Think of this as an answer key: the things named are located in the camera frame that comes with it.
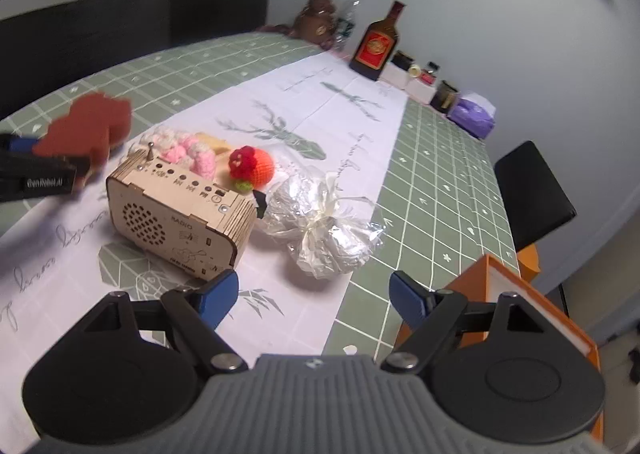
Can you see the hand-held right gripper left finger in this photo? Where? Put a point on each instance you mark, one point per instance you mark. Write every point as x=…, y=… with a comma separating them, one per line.
x=217, y=296

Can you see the pink white crochet piece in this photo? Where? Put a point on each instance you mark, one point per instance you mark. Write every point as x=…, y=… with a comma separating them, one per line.
x=190, y=154

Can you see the dark glass jar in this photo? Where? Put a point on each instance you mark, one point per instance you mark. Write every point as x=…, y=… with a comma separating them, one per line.
x=445, y=98

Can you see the purple tissue pack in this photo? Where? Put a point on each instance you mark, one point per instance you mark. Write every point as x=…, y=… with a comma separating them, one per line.
x=472, y=116

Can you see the brown liquor bottle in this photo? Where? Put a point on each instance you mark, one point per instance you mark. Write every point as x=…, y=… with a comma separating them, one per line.
x=375, y=46

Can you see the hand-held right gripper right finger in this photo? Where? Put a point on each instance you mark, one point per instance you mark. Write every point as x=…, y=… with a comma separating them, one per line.
x=407, y=299

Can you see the clear plastic bag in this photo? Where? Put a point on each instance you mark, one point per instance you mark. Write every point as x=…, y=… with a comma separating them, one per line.
x=320, y=239

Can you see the orange crochet ball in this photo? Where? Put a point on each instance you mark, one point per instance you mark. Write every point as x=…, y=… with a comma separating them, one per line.
x=260, y=166

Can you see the small red label jar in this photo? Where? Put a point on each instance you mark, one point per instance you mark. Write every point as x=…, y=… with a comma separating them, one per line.
x=430, y=75

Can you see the white tape roll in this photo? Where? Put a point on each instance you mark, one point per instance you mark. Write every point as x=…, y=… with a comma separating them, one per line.
x=414, y=70

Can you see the black chair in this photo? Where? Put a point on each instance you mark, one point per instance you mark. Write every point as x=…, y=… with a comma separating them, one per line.
x=535, y=194
x=85, y=44
x=220, y=14

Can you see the red sponge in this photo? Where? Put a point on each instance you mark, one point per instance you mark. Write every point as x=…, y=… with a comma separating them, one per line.
x=85, y=129

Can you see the wooden radio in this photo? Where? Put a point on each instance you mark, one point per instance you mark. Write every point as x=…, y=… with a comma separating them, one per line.
x=165, y=214

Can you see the brown bear bottle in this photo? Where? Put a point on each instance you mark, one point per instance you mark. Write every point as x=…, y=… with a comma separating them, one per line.
x=315, y=19

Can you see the beige block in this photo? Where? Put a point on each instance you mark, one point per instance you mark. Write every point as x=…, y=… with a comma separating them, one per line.
x=212, y=140

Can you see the clear water bottle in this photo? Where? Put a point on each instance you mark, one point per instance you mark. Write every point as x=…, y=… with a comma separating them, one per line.
x=347, y=24

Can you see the white deer print runner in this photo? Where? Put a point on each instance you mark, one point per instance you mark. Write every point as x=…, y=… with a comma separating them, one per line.
x=310, y=99

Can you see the green grid tablecloth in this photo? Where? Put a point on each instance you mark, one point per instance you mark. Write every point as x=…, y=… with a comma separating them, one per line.
x=440, y=174

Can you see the black jar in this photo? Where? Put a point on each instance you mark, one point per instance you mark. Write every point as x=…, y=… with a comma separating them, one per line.
x=402, y=60

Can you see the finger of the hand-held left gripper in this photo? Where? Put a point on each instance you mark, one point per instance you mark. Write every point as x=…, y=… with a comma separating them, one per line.
x=20, y=144

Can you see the orange cardboard box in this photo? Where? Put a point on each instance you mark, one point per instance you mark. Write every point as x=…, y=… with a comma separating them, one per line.
x=540, y=304

